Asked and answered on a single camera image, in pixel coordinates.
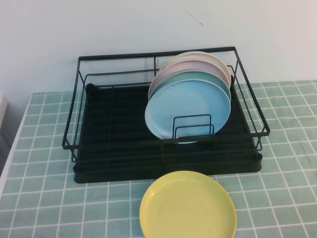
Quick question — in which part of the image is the green round plate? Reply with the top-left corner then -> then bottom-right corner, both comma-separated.
148,70 -> 232,101

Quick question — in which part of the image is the light blue round plate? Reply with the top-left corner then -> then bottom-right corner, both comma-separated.
144,79 -> 232,145

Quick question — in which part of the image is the black wire dish rack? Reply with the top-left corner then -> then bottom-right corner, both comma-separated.
61,46 -> 270,164

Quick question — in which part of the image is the black plastic drip tray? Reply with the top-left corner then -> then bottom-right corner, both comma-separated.
72,83 -> 263,184

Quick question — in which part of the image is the green checked tablecloth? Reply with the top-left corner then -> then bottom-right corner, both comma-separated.
0,79 -> 317,238

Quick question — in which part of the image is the cream round plate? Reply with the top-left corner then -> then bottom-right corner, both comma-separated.
158,51 -> 232,84

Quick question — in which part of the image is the pink round plate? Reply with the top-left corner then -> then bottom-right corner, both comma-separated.
148,59 -> 231,100

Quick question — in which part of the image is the yellow round plate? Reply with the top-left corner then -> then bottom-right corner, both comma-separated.
139,170 -> 237,238

